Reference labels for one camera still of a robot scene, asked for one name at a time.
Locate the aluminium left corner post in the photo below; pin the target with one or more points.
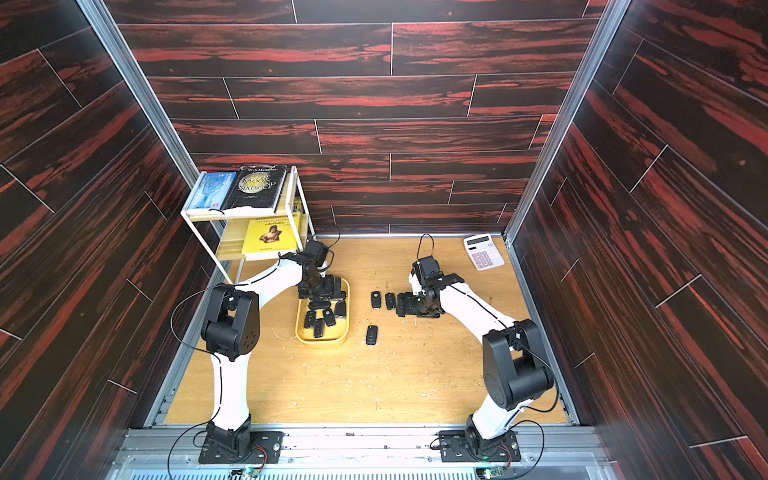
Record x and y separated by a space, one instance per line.
109 34

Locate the black VW car key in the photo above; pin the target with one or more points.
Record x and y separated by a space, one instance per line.
329 317

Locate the dark grey car key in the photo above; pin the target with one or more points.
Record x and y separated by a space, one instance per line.
340 309

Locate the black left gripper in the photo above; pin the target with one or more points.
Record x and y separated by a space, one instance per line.
328 291

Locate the black three-button car key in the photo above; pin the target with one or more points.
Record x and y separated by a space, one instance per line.
376 299

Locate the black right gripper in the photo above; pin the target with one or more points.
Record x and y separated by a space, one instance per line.
417 302

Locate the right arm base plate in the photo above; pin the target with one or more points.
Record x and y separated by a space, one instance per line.
467 446

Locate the silver-edged car key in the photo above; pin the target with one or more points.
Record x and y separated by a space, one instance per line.
319 328

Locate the yellow book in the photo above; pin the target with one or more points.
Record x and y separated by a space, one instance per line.
261 238

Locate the aluminium corner post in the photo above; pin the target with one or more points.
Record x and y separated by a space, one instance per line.
109 34
606 29

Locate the white calculator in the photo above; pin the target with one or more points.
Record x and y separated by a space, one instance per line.
483 252

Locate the yellow storage box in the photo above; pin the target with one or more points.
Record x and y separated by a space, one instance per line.
333 336

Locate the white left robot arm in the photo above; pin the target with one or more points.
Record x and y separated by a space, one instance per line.
231 330

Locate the aluminium right corner post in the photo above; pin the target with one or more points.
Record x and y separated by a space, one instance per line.
606 29

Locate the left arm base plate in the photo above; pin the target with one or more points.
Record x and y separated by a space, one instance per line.
263 447

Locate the black book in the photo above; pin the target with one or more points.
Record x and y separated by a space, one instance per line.
256 187

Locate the white wire shelf rack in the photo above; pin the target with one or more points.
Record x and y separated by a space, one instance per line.
292 201

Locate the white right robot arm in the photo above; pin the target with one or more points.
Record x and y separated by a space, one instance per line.
515 366

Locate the blue book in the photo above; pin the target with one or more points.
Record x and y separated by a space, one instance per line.
211 192

